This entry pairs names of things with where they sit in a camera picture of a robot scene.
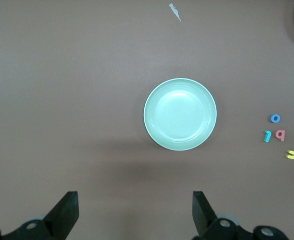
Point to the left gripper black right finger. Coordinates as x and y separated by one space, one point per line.
204 215

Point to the brown table cover sheet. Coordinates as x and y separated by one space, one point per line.
61 100

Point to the yellow foam letter u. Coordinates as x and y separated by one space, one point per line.
292 157

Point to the teal foam letter l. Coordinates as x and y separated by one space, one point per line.
267 137

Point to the pale green plate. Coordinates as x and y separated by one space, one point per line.
179 114

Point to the blue foam letter o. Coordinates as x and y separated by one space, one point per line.
272 118

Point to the white paper scrap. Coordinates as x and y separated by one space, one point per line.
174 10

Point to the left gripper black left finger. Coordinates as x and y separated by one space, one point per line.
61 215

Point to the pinkish red foam letter b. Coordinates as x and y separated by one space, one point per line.
283 136

